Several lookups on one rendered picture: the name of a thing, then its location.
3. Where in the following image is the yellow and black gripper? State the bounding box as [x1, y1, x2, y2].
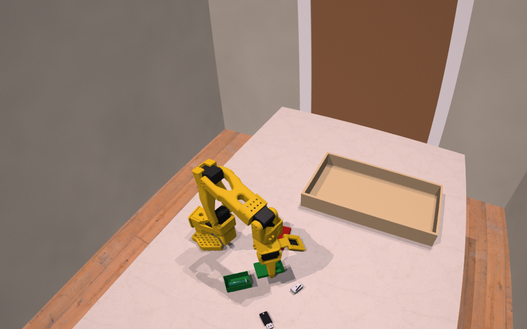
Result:
[253, 234, 306, 279]

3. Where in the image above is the black usb flash drive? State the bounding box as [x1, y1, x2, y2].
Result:
[259, 311, 273, 329]

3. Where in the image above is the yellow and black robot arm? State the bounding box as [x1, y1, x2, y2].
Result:
[190, 159, 283, 251]

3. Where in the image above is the green aaa battery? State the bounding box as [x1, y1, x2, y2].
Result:
[228, 279, 247, 287]

